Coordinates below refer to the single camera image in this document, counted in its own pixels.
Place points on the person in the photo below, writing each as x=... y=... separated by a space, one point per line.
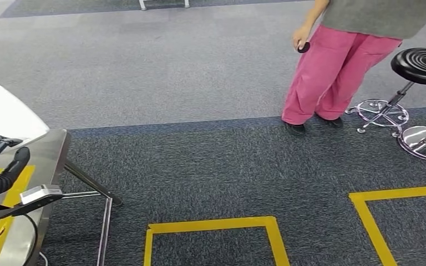
x=330 y=73

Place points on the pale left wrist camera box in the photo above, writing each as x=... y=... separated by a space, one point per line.
x=40 y=192

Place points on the steel workbench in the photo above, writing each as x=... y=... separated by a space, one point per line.
x=47 y=154

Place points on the person's right hand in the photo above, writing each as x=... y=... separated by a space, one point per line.
x=301 y=35

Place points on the yellow floor tape rectangle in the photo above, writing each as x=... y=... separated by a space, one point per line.
x=213 y=224
x=400 y=193

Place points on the white table frame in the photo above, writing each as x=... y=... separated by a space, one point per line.
x=142 y=4

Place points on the black stool with chrome base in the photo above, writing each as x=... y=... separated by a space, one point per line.
x=422 y=66

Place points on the white curved plastic part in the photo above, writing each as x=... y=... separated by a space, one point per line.
x=3 y=110

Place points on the chrome stanchion post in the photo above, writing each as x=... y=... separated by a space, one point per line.
x=415 y=136

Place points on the person's right forearm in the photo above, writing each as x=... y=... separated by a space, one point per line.
x=314 y=14

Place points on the black round object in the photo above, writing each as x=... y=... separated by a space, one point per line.
x=305 y=47

